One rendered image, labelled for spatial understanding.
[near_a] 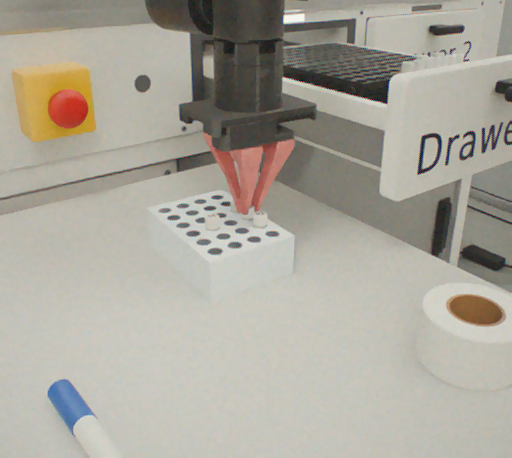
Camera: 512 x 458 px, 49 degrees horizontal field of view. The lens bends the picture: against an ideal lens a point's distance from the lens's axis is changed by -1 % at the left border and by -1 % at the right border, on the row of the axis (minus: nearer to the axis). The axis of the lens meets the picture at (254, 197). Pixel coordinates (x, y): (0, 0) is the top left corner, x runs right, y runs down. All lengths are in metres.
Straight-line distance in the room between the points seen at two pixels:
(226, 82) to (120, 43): 0.26
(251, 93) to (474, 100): 0.22
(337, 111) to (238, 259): 0.19
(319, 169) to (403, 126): 0.47
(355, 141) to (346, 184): 0.46
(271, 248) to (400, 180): 0.13
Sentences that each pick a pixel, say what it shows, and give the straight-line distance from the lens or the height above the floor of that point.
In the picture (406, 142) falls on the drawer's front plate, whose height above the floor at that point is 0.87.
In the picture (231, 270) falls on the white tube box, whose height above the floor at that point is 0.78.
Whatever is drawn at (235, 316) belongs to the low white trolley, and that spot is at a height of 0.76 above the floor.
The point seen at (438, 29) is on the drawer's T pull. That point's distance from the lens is 0.99.
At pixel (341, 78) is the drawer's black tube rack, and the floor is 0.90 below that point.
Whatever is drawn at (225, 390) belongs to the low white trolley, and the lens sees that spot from 0.39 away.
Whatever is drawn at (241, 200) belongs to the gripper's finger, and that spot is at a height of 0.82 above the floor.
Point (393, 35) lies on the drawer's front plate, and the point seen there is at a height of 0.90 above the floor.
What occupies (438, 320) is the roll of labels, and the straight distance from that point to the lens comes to 0.40.
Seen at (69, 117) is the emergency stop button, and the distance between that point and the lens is 0.61.
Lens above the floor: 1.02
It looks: 23 degrees down
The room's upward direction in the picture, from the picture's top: straight up
